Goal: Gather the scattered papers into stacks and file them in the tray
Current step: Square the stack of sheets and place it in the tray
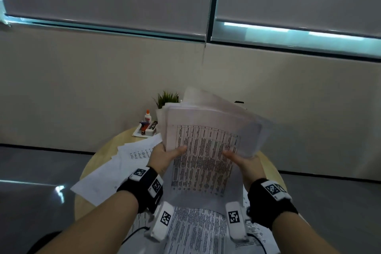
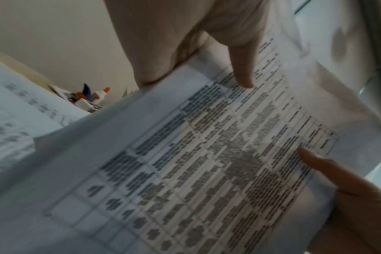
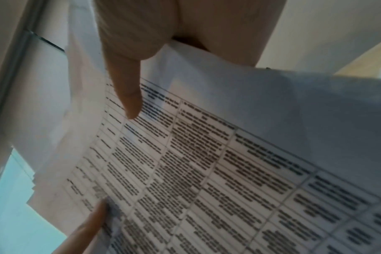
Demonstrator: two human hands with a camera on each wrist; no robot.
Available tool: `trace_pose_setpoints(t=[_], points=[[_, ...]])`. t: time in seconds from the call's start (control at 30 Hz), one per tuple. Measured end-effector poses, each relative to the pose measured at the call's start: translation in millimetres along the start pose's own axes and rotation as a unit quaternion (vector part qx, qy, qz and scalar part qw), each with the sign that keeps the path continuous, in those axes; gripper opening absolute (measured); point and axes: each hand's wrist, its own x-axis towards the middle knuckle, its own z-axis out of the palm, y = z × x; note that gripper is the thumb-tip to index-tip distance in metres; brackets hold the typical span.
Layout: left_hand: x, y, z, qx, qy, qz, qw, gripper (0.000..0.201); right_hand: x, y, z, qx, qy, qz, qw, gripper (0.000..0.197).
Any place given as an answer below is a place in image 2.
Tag person's left hand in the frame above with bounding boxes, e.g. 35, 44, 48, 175
103, 0, 272, 89

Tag paper stack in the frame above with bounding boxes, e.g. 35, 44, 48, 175
0, 0, 381, 254

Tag person's right hand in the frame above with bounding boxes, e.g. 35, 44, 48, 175
298, 146, 381, 254

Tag small blue tool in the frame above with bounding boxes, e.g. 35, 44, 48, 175
82, 83, 95, 101

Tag white tray with stapler items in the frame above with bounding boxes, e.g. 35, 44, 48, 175
49, 84, 73, 100

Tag pile of printed papers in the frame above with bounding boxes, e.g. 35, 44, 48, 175
0, 59, 91, 174

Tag round wooden table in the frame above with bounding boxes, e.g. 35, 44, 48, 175
0, 49, 57, 87

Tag red stapler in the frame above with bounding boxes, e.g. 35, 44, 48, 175
68, 91, 85, 103

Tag white glue bottle orange cap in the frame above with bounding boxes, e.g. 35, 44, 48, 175
93, 86, 111, 103

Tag white box black label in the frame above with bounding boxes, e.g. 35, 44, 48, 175
75, 97, 103, 114

